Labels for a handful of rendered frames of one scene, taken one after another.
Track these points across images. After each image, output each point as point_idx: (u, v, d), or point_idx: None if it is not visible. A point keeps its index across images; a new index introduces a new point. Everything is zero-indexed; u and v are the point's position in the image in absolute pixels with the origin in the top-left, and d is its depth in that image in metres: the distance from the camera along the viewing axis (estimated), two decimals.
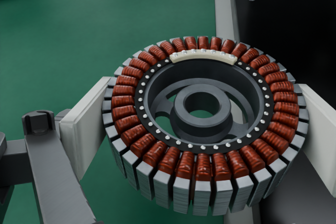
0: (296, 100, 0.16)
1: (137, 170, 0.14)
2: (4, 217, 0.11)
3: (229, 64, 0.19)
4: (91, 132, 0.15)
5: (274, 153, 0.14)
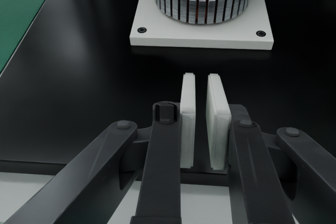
0: None
1: None
2: (120, 202, 0.12)
3: None
4: None
5: None
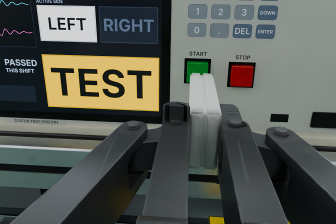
0: None
1: None
2: (129, 202, 0.12)
3: None
4: None
5: None
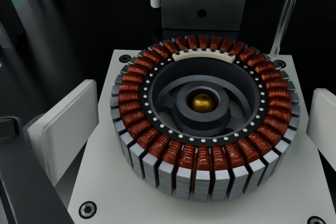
0: (289, 97, 0.17)
1: (143, 161, 0.16)
2: None
3: (228, 63, 0.20)
4: (67, 138, 0.14)
5: (267, 145, 0.15)
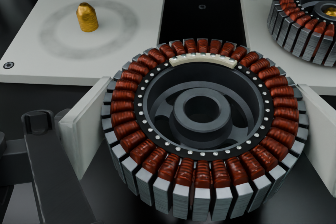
0: (296, 106, 0.16)
1: (137, 177, 0.14)
2: (4, 217, 0.11)
3: (229, 68, 0.19)
4: (91, 132, 0.15)
5: (274, 160, 0.14)
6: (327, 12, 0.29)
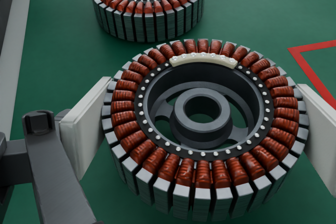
0: (296, 106, 0.16)
1: (137, 177, 0.14)
2: (4, 217, 0.11)
3: (229, 68, 0.19)
4: (91, 132, 0.15)
5: (274, 160, 0.14)
6: None
